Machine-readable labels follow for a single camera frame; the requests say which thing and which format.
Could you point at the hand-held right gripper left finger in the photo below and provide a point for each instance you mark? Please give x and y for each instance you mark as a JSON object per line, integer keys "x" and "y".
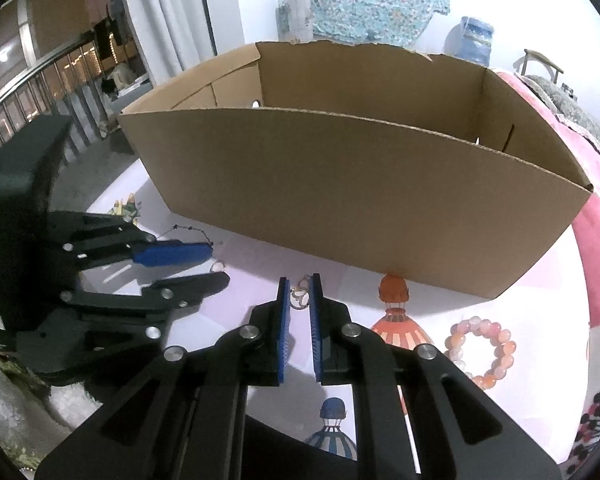
{"x": 283, "y": 340}

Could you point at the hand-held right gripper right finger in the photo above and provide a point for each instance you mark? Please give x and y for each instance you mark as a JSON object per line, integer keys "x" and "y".
{"x": 316, "y": 340}

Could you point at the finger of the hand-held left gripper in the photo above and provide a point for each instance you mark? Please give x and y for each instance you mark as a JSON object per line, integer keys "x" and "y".
{"x": 175, "y": 254}
{"x": 190, "y": 287}

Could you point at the gold hoop earring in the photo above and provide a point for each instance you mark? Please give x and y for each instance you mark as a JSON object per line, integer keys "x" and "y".
{"x": 298, "y": 294}

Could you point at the brown cardboard box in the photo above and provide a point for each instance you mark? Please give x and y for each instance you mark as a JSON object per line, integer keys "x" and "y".
{"x": 355, "y": 185}

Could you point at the metal balcony railing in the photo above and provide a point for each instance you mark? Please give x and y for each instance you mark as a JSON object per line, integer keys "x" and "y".
{"x": 40, "y": 95}

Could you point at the green white fluffy garment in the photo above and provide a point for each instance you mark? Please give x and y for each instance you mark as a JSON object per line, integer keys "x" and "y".
{"x": 10, "y": 410}

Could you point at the white curtain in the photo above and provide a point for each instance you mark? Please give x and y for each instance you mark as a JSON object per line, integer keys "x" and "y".
{"x": 190, "y": 15}

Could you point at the hanging dark clothes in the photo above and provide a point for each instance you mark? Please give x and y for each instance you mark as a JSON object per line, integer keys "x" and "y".
{"x": 102, "y": 10}

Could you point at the white printed board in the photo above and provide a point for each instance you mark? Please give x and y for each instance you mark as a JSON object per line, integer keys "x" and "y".
{"x": 296, "y": 15}

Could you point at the grey fuzzy blanket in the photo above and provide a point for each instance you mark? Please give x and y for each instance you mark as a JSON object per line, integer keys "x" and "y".
{"x": 575, "y": 110}

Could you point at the wooden chair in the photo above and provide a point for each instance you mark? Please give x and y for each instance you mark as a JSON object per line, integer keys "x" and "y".
{"x": 540, "y": 62}

